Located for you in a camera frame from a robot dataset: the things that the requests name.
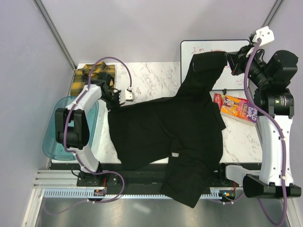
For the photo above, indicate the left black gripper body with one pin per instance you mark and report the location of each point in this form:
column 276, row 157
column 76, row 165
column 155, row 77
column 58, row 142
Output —
column 112, row 100

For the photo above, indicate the left aluminium corner post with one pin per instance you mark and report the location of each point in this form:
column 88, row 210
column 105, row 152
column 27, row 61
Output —
column 51, row 26

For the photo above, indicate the white dry-erase board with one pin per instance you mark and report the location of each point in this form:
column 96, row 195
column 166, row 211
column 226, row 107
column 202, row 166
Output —
column 226, row 81

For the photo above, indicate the black long sleeve shirt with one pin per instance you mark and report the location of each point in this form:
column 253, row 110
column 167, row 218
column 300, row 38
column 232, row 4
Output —
column 186, row 128

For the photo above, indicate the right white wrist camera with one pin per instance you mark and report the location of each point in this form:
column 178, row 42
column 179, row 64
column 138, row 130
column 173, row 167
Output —
column 265, row 34

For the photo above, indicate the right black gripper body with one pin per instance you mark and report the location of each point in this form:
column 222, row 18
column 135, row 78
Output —
column 240, row 66

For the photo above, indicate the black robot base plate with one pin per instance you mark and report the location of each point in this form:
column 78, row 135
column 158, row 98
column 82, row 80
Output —
column 217, row 181

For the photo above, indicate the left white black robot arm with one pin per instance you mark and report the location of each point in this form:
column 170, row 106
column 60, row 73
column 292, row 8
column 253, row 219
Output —
column 71, row 124

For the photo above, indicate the aluminium corner post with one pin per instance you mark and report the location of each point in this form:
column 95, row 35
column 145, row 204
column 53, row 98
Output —
column 273, row 12
column 51, row 26

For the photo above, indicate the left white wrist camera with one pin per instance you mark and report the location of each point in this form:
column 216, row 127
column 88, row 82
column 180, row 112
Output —
column 126, row 95

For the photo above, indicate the teal transparent plastic bin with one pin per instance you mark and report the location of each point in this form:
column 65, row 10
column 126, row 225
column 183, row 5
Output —
column 54, row 150

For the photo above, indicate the Roald Dahl paperback book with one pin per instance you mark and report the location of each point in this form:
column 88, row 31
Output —
column 237, row 108

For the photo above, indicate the aluminium frame rail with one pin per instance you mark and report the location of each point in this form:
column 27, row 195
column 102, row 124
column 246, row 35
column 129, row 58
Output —
column 56, row 179

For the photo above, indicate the yellow plaid folded shirt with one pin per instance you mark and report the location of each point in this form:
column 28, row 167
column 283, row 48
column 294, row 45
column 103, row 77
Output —
column 101, row 71

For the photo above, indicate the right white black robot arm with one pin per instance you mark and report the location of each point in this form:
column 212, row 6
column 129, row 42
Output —
column 275, row 107

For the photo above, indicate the right aluminium corner post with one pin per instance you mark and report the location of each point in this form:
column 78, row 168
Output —
column 273, row 12

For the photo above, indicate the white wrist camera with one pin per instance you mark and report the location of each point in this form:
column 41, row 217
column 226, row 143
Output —
column 265, row 34
column 126, row 95

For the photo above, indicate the white slotted cable duct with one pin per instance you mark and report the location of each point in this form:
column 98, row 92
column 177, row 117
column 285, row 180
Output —
column 95, row 194

